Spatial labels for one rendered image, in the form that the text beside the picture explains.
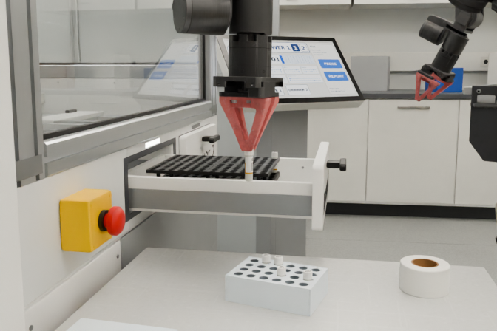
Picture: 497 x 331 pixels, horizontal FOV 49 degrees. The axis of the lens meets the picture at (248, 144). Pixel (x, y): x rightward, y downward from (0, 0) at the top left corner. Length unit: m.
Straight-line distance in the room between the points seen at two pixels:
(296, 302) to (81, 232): 0.30
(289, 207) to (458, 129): 3.25
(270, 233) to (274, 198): 1.17
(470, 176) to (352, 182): 0.82
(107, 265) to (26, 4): 0.43
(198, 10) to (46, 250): 0.36
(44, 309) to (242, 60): 0.40
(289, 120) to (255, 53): 1.34
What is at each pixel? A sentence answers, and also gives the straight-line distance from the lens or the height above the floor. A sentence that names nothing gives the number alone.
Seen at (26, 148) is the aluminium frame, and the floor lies 0.99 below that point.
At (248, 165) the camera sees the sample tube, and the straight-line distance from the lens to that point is 0.74.
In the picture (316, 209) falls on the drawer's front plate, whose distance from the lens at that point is 0.90.
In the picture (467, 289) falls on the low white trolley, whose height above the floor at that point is 0.76.
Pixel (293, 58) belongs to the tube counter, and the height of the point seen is 1.11.
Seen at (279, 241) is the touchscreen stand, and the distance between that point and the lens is 2.11.
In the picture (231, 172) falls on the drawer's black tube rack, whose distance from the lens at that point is 0.98.
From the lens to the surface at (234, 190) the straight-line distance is 0.93.
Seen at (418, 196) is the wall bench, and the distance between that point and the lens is 4.12.
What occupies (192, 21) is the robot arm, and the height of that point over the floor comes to 1.14.
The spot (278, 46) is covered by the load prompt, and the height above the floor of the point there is 1.16.
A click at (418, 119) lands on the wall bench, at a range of 4.04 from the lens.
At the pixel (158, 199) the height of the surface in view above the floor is 0.86.
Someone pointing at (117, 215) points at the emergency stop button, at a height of 0.89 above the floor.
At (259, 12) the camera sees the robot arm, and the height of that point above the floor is 1.15.
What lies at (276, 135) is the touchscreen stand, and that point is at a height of 0.84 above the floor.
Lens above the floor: 1.08
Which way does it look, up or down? 8 degrees down
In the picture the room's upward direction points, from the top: straight up
